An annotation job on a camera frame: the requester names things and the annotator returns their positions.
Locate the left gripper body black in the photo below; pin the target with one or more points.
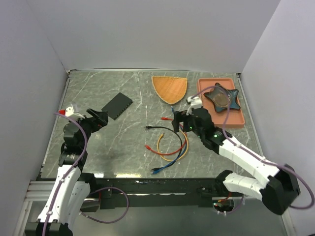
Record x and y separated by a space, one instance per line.
89 126

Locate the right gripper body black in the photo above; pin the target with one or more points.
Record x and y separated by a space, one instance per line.
189 126

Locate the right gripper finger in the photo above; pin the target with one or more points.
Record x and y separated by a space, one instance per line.
177 118
184 118

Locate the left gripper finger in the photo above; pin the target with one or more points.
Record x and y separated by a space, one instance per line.
103 117
93 113

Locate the black network switch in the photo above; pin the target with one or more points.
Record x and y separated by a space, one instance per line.
116 106

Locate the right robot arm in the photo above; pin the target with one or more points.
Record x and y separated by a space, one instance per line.
276 186

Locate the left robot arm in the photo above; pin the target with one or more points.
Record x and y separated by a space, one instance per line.
66 169

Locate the orange woven basket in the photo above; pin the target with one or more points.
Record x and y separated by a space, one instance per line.
170 89

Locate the blue star-shaped dish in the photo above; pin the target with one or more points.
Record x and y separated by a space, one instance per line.
222 98

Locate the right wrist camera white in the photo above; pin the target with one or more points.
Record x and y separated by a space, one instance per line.
194 102

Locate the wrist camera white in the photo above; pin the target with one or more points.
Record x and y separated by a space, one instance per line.
194 102
71 111

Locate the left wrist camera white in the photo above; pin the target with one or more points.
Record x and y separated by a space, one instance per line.
71 111

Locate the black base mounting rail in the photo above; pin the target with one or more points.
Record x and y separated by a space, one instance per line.
139 192

